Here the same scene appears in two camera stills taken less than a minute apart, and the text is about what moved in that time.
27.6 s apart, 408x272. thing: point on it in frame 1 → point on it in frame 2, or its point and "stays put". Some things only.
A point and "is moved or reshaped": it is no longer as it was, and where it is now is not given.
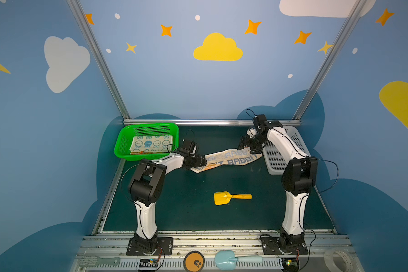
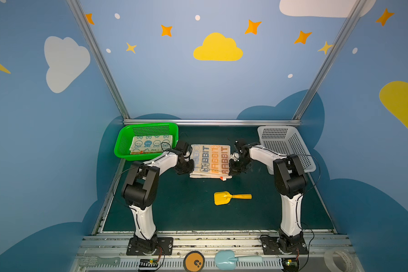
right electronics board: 290,264 stays put
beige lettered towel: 238,157 is moved or reshaped
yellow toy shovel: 221,198 stays put
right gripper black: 247,145 → 237,165
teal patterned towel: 151,143 stays put
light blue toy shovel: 226,260 stays put
